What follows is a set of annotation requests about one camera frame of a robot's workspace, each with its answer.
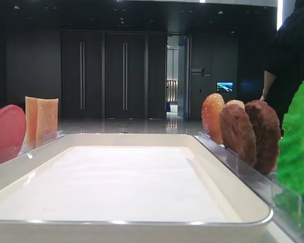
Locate clear acrylic tomato holder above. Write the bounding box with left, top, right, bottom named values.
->
left=0, top=149, right=20, bottom=164

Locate golden bread slice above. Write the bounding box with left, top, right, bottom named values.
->
left=201, top=93, right=224, bottom=144
left=225, top=100, right=245, bottom=109

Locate orange cheese slice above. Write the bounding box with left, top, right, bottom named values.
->
left=25, top=97, right=38, bottom=143
left=36, top=99, right=59, bottom=140

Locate green lettuce leaf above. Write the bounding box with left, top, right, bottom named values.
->
left=277, top=81, right=304, bottom=229

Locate front brown meat patty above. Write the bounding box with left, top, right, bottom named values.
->
left=219, top=105, right=256, bottom=167

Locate front golden bread slice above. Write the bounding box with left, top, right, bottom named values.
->
left=201, top=93, right=224, bottom=144

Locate dark double door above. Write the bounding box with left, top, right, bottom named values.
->
left=61, top=31, right=167, bottom=119

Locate brown meat patty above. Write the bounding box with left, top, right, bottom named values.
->
left=219, top=105, right=256, bottom=167
left=245, top=100, right=281, bottom=175

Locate person in black clothes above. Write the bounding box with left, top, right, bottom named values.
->
left=261, top=8, right=304, bottom=127

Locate rear orange cheese slice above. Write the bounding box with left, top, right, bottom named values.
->
left=25, top=97, right=38, bottom=143

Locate clear acrylic cheese holder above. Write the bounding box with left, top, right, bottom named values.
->
left=22, top=130, right=63, bottom=150

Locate clear acrylic bread holder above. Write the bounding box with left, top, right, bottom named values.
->
left=198, top=131, right=224, bottom=149

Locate clear acrylic lettuce holder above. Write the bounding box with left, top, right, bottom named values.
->
left=272, top=179, right=302, bottom=224

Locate rear golden bread slice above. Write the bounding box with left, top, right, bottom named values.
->
left=225, top=100, right=245, bottom=109

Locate clear acrylic patty holder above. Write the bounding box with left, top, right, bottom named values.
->
left=225, top=148, right=277, bottom=182

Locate front orange cheese slice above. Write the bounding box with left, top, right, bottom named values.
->
left=36, top=99, right=59, bottom=140

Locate rear brown meat patty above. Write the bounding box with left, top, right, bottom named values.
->
left=245, top=100, right=281, bottom=175

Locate small wall display screen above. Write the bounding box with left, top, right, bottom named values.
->
left=216, top=82, right=233, bottom=93

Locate white rectangular tray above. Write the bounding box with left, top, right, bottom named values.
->
left=0, top=134, right=274, bottom=242

